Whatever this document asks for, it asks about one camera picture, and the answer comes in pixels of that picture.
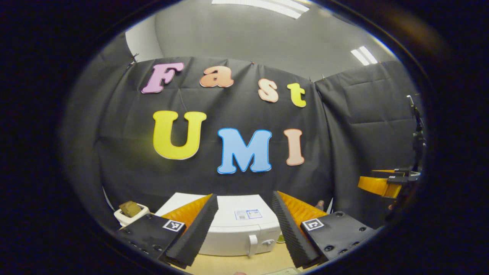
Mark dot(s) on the white toaster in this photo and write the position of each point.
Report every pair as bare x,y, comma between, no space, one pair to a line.
128,219

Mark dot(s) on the white microwave oven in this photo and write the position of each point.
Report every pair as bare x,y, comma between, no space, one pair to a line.
237,229

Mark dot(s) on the clear plastic water bottle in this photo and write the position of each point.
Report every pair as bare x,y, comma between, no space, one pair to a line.
320,206

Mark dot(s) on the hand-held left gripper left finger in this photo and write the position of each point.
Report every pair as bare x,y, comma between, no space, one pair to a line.
191,240

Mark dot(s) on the brown toast slice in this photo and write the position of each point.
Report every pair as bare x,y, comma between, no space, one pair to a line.
130,209

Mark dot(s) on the long ceiling light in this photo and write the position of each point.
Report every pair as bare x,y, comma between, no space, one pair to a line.
267,5

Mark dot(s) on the black backdrop cloth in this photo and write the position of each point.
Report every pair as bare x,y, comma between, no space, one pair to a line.
126,160

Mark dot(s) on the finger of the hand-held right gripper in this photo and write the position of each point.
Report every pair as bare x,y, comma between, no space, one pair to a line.
374,185
393,173

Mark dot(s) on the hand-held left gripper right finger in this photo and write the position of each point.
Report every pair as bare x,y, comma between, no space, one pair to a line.
296,240

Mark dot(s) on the black stand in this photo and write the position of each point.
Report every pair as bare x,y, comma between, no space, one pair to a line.
418,130

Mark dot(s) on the white square dotted plate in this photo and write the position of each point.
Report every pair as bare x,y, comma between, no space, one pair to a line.
284,272

